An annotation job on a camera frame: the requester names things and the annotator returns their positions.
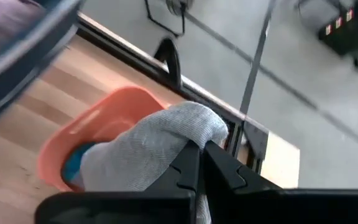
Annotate black floor fan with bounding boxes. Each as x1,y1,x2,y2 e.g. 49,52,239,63
144,0,196,37

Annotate light grey sock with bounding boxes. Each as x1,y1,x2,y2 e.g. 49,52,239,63
79,101,229,224

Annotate small blue cloth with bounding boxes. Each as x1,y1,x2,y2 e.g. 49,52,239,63
62,141,96,184

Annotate black power strip red switches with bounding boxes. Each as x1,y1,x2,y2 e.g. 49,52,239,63
318,6,358,57

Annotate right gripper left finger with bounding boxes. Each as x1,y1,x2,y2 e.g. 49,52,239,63
144,139,201,195

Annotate orange plastic bin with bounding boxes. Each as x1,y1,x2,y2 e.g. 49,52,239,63
37,86,170,193

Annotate blue fabric bin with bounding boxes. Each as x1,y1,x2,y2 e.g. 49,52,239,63
0,0,84,132

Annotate pink woven cloth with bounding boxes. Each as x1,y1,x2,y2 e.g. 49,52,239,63
0,0,45,60

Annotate black aluminium table frame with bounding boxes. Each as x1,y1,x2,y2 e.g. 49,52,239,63
75,12,272,175

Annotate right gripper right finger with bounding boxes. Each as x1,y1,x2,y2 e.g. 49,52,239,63
203,140,282,200

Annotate black clamp handle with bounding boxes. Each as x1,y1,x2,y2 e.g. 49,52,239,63
153,37,183,90

